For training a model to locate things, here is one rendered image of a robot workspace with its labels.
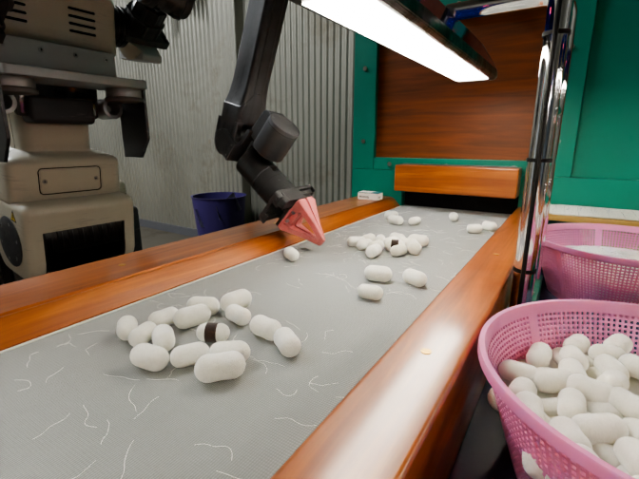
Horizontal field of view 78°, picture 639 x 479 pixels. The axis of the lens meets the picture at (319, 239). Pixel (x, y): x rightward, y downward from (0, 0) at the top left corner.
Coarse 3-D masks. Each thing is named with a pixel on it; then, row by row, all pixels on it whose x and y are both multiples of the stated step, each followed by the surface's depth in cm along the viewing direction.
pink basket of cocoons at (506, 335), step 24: (504, 312) 36; (528, 312) 37; (552, 312) 38; (600, 312) 38; (624, 312) 37; (480, 336) 31; (504, 336) 35; (528, 336) 37; (552, 336) 38; (600, 336) 38; (480, 360) 28; (504, 384) 25; (504, 408) 26; (528, 408) 23; (504, 432) 29; (528, 432) 24; (552, 432) 21; (552, 456) 22; (576, 456) 20
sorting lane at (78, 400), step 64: (320, 256) 64; (384, 256) 64; (448, 256) 64; (320, 320) 41; (384, 320) 41; (0, 384) 30; (64, 384) 30; (128, 384) 30; (192, 384) 30; (256, 384) 30; (320, 384) 30; (0, 448) 24; (64, 448) 24; (128, 448) 24; (192, 448) 24; (256, 448) 24
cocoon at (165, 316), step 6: (156, 312) 39; (162, 312) 39; (168, 312) 39; (174, 312) 39; (150, 318) 38; (156, 318) 38; (162, 318) 38; (168, 318) 39; (156, 324) 38; (168, 324) 39
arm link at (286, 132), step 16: (272, 112) 65; (224, 128) 69; (256, 128) 66; (272, 128) 63; (288, 128) 64; (224, 144) 69; (240, 144) 68; (256, 144) 65; (272, 144) 64; (288, 144) 65; (272, 160) 66
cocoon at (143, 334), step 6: (144, 324) 36; (150, 324) 36; (132, 330) 35; (138, 330) 35; (144, 330) 35; (150, 330) 36; (132, 336) 35; (138, 336) 35; (144, 336) 35; (150, 336) 36; (132, 342) 35; (138, 342) 35; (144, 342) 35
